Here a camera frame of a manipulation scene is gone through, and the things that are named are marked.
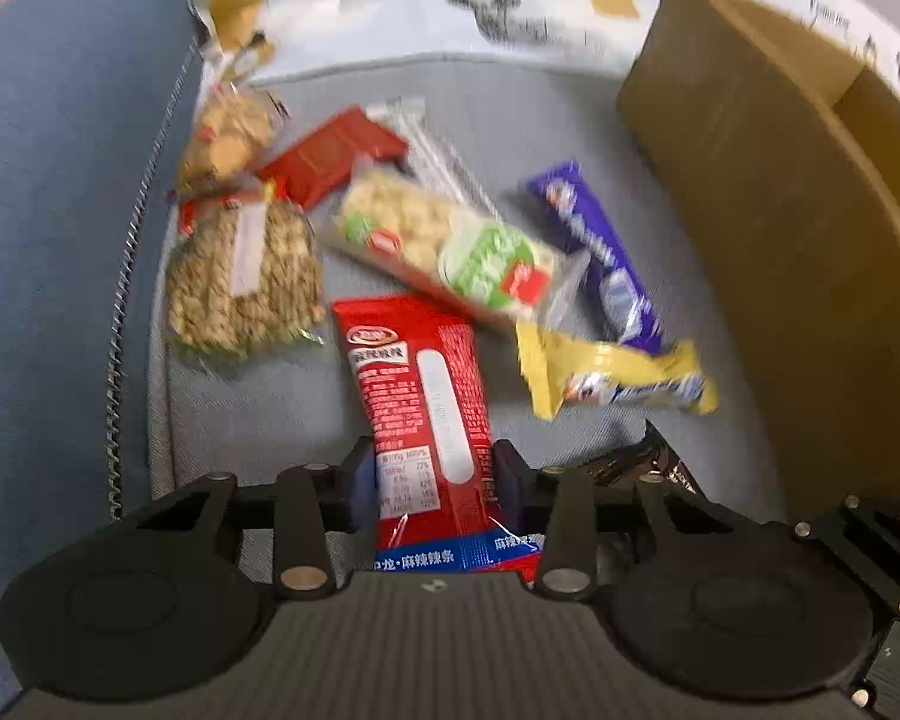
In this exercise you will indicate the brown cardboard box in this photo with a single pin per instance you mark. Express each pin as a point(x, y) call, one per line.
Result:
point(781, 152)

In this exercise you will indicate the green white rice cracker pack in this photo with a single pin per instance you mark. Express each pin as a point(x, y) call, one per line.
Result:
point(450, 247)

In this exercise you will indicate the yellow Alpenliebe candy bar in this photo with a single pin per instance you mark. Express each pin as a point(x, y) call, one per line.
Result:
point(560, 369)

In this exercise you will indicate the clear silver stick packet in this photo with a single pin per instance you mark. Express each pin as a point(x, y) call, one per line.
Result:
point(431, 159)

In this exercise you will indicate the dark foil snack packet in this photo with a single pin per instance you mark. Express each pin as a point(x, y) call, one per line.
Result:
point(651, 455)

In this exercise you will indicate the grey deer print sofa cover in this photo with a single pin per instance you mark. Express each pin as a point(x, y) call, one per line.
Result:
point(518, 86)

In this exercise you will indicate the peanut candy clear bag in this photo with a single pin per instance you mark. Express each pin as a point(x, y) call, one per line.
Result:
point(246, 285)

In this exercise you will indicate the small red gold candy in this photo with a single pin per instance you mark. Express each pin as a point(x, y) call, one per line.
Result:
point(192, 211)

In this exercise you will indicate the purple Alpenliebe candy bar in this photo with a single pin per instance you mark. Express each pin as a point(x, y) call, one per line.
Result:
point(617, 293)

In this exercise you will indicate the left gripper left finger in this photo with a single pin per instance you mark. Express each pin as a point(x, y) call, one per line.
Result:
point(310, 502)

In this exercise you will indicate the red spicy strip packet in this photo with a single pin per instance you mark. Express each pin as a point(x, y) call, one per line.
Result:
point(414, 362)

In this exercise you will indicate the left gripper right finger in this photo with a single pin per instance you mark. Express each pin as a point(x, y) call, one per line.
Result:
point(562, 508)

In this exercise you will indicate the red snack packet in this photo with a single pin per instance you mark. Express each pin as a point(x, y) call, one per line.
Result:
point(322, 161)

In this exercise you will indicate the round cookie bag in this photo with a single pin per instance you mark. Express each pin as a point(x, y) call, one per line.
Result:
point(232, 130)

